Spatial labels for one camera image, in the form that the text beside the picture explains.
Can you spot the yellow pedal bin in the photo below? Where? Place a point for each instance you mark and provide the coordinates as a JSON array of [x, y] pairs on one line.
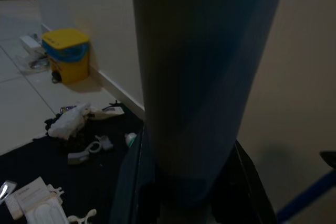
[[69, 69]]

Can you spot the cream paper bag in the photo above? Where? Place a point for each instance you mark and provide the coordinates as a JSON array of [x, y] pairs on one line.
[[106, 114]]

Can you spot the grey tape roll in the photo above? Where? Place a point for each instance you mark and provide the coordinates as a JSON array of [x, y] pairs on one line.
[[77, 158]]

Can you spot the white carton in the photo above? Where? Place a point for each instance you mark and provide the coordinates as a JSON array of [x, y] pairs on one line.
[[29, 41]]

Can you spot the white flat box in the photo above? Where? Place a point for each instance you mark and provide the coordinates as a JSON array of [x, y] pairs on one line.
[[30, 191]]

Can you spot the purple packet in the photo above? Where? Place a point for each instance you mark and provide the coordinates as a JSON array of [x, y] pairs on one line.
[[67, 108]]

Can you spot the white green tube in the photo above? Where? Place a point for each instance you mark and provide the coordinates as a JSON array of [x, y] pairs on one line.
[[130, 139]]

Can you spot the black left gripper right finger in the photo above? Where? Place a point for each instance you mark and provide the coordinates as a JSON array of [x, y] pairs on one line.
[[244, 197]]

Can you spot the black floor mat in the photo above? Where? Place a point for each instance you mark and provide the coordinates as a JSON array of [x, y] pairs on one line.
[[52, 166]]

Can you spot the white skirting board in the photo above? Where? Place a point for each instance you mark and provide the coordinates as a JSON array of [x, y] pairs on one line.
[[118, 90]]

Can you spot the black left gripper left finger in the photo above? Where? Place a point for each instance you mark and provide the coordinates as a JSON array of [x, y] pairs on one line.
[[128, 187]]

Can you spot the small silver topped box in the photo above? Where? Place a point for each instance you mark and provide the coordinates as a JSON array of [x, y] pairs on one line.
[[5, 190]]

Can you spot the white plastic bag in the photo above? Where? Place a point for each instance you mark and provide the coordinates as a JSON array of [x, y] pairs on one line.
[[69, 121]]

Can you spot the blue bin liner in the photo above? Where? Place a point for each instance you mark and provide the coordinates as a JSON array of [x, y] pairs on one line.
[[65, 52]]

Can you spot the black plastic hanger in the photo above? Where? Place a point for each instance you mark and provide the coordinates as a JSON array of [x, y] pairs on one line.
[[113, 106]]

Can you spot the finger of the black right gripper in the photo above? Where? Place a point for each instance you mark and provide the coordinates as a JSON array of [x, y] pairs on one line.
[[329, 159]]

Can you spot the clear plastic packaging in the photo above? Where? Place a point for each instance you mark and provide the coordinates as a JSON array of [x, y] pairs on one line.
[[35, 62]]

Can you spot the white plastic clothes peg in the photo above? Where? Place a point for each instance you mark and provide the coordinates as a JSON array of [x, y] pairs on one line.
[[56, 191], [105, 143], [82, 216]]

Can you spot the white sticks package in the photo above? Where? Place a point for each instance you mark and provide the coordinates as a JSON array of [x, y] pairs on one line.
[[46, 212]]

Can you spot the white slim box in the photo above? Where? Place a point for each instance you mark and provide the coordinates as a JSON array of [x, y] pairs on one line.
[[14, 207]]

